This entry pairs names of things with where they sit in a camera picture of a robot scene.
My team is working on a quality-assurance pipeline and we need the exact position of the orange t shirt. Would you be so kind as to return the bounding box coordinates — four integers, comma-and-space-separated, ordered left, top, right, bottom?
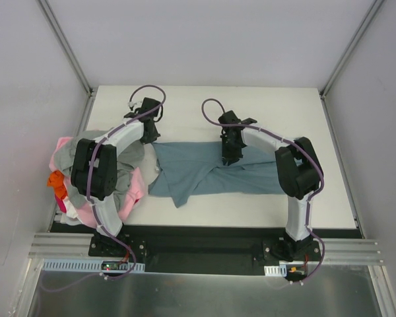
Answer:
47, 170, 67, 200

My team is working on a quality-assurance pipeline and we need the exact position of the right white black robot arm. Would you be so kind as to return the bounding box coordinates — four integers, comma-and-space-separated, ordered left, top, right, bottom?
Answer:
218, 110, 324, 262

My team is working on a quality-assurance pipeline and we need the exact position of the left slotted cable duct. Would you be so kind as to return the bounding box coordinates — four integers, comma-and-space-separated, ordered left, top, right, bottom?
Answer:
43, 259, 145, 274

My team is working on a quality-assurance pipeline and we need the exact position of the right slotted cable duct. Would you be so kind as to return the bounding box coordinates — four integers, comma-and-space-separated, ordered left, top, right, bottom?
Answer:
264, 264, 287, 277

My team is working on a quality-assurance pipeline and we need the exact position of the left aluminium frame post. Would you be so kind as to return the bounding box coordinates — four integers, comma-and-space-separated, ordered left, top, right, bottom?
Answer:
36, 0, 96, 100

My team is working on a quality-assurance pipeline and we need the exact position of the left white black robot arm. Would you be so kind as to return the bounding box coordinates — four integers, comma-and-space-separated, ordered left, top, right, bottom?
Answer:
71, 97, 164, 257

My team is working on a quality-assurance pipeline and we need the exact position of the right aluminium frame post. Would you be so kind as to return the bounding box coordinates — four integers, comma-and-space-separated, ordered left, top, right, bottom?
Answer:
319, 0, 387, 98

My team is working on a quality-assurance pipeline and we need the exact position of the pink t shirt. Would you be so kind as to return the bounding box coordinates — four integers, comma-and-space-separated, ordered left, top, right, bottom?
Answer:
49, 136, 149, 229

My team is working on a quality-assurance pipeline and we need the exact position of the slotted cable duct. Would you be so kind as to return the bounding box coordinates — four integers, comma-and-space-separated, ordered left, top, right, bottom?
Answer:
264, 264, 287, 277
43, 259, 145, 274

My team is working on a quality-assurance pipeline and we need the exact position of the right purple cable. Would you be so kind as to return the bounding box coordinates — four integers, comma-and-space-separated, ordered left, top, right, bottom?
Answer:
201, 98, 325, 291

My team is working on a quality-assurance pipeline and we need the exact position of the purple cable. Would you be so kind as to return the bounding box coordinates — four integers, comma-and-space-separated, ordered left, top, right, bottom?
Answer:
201, 98, 325, 291
39, 84, 167, 292

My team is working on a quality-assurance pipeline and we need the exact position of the white t shirt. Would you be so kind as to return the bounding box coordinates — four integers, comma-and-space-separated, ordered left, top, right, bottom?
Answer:
55, 196, 82, 226

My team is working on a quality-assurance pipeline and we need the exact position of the blue-grey t shirt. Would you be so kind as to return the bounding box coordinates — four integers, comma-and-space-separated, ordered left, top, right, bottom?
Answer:
148, 142, 284, 208

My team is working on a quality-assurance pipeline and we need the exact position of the grey t shirt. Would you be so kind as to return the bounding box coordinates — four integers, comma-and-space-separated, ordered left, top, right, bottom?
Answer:
49, 130, 145, 211

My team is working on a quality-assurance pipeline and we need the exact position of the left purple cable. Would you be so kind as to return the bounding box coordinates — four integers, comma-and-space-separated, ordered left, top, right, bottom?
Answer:
39, 84, 167, 292

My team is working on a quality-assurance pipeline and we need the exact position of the aluminium frame post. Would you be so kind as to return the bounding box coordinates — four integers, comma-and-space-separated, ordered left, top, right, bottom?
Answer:
36, 0, 96, 100
319, 0, 387, 98

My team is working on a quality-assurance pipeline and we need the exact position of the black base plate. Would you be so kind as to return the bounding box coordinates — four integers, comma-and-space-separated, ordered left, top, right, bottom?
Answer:
51, 223, 362, 275

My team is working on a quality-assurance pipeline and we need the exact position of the aluminium front rail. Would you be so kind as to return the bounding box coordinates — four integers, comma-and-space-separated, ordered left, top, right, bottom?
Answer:
28, 232, 385, 265

